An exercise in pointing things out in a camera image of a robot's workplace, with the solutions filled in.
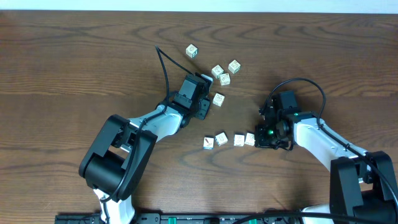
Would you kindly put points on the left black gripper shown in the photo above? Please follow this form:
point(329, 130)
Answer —
point(204, 106)

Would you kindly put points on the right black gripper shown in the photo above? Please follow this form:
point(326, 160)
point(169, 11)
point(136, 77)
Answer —
point(260, 140)

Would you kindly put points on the wooden block with red mark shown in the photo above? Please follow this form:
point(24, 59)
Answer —
point(208, 143)

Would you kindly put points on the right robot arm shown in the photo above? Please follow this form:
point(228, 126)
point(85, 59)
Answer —
point(363, 186)

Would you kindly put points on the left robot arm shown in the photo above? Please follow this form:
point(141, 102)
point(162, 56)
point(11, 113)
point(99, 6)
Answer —
point(115, 162)

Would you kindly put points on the wooden block with teal side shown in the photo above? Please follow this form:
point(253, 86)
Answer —
point(191, 51)

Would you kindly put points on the wooden block green edge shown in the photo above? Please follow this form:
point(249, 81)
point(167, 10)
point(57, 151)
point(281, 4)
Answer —
point(234, 66)

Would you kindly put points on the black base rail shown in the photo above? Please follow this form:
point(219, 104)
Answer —
point(156, 218)

